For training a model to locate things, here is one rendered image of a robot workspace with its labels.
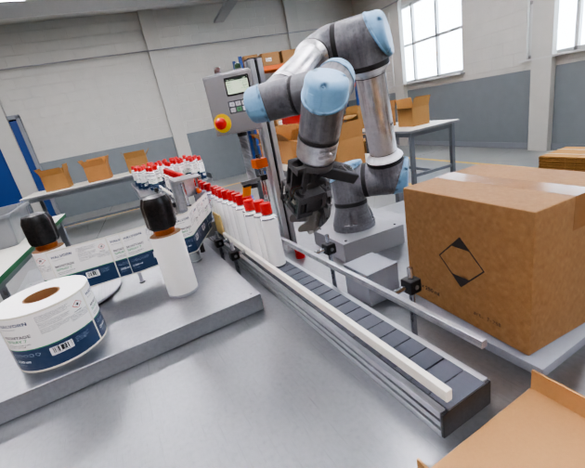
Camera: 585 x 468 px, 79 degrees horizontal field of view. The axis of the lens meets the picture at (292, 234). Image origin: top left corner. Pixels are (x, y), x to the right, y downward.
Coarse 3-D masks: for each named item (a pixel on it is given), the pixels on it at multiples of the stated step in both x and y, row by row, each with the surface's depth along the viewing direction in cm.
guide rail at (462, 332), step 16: (288, 240) 107; (320, 256) 92; (352, 272) 80; (368, 288) 75; (384, 288) 71; (400, 304) 67; (416, 304) 64; (432, 320) 61; (448, 320) 58; (464, 336) 55; (480, 336) 54
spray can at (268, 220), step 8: (264, 208) 104; (264, 216) 105; (272, 216) 105; (264, 224) 105; (272, 224) 105; (264, 232) 107; (272, 232) 106; (272, 240) 107; (280, 240) 108; (272, 248) 107; (280, 248) 109; (272, 256) 109; (280, 256) 109; (272, 264) 110; (280, 264) 110
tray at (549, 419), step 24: (552, 384) 55; (528, 408) 55; (552, 408) 54; (576, 408) 53; (480, 432) 53; (504, 432) 52; (528, 432) 52; (552, 432) 51; (576, 432) 50; (456, 456) 50; (480, 456) 50; (504, 456) 49; (528, 456) 48; (552, 456) 48; (576, 456) 47
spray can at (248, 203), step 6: (246, 204) 112; (252, 204) 113; (246, 210) 113; (252, 210) 113; (246, 216) 113; (252, 216) 113; (246, 222) 114; (252, 222) 113; (252, 228) 114; (252, 234) 115; (252, 240) 116; (258, 240) 116; (252, 246) 117; (258, 246) 116; (258, 252) 117
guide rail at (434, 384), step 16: (256, 256) 112; (272, 272) 103; (304, 288) 87; (320, 304) 80; (336, 320) 75; (352, 320) 71; (368, 336) 66; (384, 352) 62; (400, 368) 59; (416, 368) 56; (432, 384) 53; (448, 400) 52
